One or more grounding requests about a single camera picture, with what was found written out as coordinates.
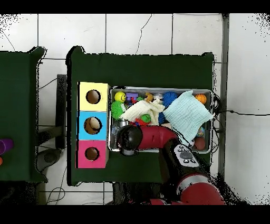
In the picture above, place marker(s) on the small brown football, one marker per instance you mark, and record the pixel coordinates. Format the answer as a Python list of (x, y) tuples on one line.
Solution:
[(201, 144)]

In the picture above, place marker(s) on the black stand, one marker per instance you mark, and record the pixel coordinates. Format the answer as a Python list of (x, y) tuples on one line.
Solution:
[(61, 110)]

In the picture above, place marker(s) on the grey vertical pole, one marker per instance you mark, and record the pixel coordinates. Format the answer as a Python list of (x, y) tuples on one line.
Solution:
[(223, 63)]

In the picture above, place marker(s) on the small orange basketball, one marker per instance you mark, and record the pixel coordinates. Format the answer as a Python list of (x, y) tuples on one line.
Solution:
[(201, 98)]

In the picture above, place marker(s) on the wooden box with three holes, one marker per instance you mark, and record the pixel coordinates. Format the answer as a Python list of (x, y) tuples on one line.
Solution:
[(93, 122)]

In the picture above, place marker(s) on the dark green table cloth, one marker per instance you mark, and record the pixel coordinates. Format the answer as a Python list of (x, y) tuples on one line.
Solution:
[(139, 69)]

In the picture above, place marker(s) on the dark green side table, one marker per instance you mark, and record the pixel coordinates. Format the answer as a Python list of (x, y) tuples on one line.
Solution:
[(17, 110)]

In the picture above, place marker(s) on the green fuzzy toy with eyes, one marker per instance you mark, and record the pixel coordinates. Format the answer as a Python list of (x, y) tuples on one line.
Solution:
[(116, 109)]

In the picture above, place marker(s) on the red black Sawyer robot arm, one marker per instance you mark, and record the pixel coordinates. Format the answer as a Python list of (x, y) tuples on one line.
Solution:
[(156, 137)]

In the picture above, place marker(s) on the purple toy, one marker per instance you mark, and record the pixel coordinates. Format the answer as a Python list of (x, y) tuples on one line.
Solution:
[(5, 146)]

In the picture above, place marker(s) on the clear shallow mesh bin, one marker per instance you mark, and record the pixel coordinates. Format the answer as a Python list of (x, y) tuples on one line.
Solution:
[(113, 135)]

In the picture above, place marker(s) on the yellow smiley ball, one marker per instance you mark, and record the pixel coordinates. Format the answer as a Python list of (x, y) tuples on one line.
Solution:
[(120, 96)]

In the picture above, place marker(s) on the blue spiky ball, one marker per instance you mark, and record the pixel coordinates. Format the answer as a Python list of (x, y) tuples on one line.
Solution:
[(170, 98)]

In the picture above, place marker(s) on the mint green waffle cloth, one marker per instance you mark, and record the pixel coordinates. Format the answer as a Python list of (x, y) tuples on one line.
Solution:
[(185, 114)]

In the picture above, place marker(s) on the cream waffle cloth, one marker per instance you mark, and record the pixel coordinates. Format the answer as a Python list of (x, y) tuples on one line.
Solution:
[(141, 110)]

